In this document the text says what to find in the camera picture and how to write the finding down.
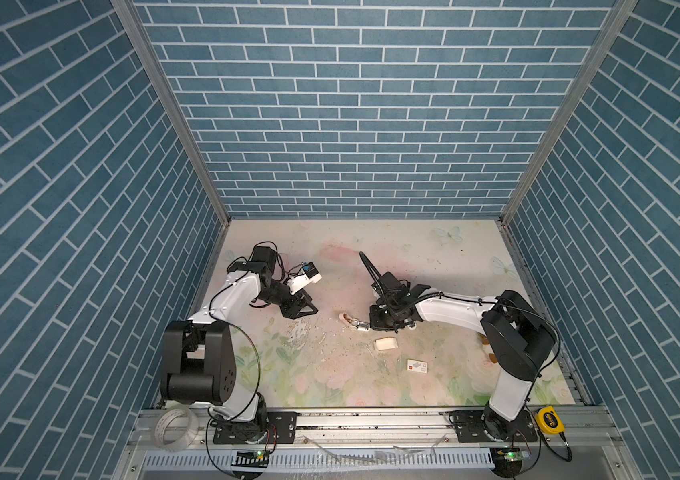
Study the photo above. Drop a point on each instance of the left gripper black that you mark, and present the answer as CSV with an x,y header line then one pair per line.
x,y
295,303

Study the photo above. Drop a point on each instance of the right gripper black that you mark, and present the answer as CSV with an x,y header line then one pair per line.
x,y
375,324

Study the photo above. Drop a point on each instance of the pink stapler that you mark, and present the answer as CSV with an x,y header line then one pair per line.
x,y
354,322

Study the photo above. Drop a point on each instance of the staple box tray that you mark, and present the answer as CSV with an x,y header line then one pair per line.
x,y
386,344

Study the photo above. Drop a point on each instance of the white staple box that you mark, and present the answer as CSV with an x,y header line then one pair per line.
x,y
417,366

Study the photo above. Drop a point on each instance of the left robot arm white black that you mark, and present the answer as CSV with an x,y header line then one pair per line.
x,y
198,359

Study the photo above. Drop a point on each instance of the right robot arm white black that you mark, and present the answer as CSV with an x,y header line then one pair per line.
x,y
519,337

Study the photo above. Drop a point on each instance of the clear tape roll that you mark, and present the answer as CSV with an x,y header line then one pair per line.
x,y
176,429

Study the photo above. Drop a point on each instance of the yellow tape measure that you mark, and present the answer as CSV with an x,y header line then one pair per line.
x,y
549,422

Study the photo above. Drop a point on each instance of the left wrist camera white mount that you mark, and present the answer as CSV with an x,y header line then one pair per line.
x,y
303,275

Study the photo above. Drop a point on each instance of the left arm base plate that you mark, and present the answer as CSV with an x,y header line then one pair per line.
x,y
266,427

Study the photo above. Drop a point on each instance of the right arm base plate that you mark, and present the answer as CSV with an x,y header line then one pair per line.
x,y
483,425

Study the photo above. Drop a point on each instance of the white slotted cable duct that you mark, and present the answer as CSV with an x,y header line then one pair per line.
x,y
304,460

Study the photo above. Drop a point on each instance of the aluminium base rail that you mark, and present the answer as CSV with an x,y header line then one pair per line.
x,y
396,427

